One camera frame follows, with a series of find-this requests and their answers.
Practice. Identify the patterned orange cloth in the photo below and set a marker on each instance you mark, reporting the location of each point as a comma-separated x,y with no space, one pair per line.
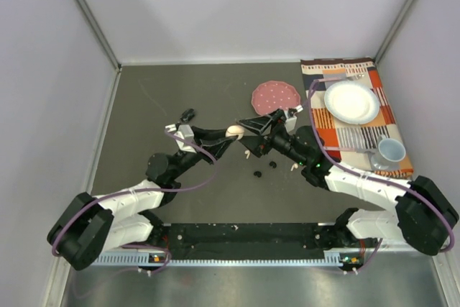
336,133

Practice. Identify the pink handled utensil lower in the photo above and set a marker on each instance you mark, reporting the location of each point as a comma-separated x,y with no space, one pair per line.
347,149

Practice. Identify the white paper plate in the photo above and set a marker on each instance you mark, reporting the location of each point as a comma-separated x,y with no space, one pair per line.
351,102

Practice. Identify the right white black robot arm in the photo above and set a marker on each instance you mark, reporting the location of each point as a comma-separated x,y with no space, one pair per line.
411,211

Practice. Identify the aluminium frame profile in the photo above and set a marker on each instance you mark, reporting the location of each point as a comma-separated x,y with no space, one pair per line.
393,277

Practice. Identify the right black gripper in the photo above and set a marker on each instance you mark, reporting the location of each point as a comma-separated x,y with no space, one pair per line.
259,146

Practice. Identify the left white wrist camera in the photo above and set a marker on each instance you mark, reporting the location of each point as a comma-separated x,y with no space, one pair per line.
183,135

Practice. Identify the pink handled utensil upper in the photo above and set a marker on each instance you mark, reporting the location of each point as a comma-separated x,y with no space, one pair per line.
328,80

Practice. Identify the black earbud charging case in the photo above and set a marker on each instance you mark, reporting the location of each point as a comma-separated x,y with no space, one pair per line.
187,116

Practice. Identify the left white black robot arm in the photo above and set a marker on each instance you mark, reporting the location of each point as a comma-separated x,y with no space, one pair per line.
91,225

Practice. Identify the pink handled utensil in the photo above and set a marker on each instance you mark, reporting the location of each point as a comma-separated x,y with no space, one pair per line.
328,80
347,149

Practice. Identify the light blue cup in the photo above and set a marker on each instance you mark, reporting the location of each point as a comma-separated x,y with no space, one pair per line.
390,152

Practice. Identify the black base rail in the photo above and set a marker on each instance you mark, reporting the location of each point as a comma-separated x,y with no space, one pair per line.
275,241

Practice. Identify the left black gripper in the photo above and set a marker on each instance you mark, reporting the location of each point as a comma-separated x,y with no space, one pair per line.
214,141

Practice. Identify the grey slotted cable duct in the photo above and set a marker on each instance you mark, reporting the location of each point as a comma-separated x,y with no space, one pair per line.
149,258

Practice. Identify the pink dotted plate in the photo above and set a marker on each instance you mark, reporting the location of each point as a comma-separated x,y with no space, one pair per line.
272,95

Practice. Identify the cream earbud charging case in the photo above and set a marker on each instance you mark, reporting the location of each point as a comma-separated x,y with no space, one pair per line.
235,131

